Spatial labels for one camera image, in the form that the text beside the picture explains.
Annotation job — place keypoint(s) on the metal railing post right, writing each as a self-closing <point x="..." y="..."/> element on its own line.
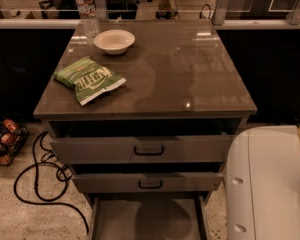
<point x="220" y="12"/>

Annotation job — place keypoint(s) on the grey drawer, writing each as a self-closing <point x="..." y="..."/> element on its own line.
<point x="146" y="177"/>
<point x="143" y="141"/>
<point x="150" y="216"/>

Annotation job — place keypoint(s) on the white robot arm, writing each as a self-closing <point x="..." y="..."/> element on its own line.
<point x="263" y="184"/>

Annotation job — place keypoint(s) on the metal railing post left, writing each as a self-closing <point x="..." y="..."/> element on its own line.
<point x="101" y="9"/>

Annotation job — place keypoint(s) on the top grey drawer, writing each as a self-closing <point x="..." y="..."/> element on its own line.
<point x="143" y="141"/>

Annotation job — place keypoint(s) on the green kettle chip bag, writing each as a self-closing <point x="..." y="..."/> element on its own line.
<point x="88" y="79"/>

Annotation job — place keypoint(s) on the bottom grey drawer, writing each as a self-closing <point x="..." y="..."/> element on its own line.
<point x="150" y="216"/>

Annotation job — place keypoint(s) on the middle grey drawer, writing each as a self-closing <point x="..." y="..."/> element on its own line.
<point x="146" y="177"/>

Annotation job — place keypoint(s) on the grey drawer cabinet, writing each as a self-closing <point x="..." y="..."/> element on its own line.
<point x="174" y="70"/>

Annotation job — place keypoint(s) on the clear plastic water bottle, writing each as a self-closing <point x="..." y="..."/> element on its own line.
<point x="88" y="15"/>

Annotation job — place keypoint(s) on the metal railing post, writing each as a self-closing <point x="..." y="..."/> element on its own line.
<point x="101" y="9"/>
<point x="220" y="12"/>

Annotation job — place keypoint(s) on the white bowl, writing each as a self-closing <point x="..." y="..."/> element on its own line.
<point x="114" y="42"/>

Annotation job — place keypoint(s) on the black wire basket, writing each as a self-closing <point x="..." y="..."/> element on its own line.
<point x="13" y="136"/>

